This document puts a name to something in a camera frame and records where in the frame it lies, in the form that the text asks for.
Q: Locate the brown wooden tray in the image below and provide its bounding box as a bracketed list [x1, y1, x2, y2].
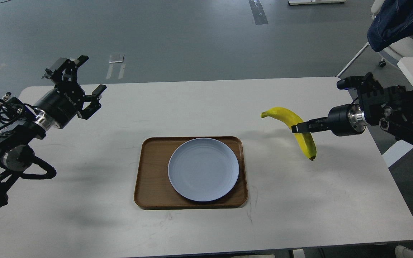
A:
[133, 136, 248, 210]

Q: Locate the white office chair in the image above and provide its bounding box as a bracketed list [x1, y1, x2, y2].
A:
[336, 0, 413, 78]

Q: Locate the white shoe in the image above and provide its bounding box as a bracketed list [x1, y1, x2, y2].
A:
[394, 245, 413, 258]

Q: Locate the blue denim jacket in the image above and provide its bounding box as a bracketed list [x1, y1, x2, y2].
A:
[367, 0, 413, 52]

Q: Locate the yellow banana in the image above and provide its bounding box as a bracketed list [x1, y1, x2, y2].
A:
[260, 107, 317, 161]

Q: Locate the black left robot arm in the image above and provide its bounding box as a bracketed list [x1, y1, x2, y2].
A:
[0, 55, 106, 208]

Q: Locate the light blue plate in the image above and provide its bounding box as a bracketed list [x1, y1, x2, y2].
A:
[167, 138, 239, 202]

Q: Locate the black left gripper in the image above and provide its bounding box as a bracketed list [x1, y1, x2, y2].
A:
[34, 55, 107, 129]

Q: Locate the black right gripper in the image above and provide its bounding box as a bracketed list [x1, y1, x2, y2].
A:
[291, 104, 366, 137]

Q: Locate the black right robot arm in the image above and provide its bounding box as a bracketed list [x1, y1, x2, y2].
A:
[291, 72, 413, 145]

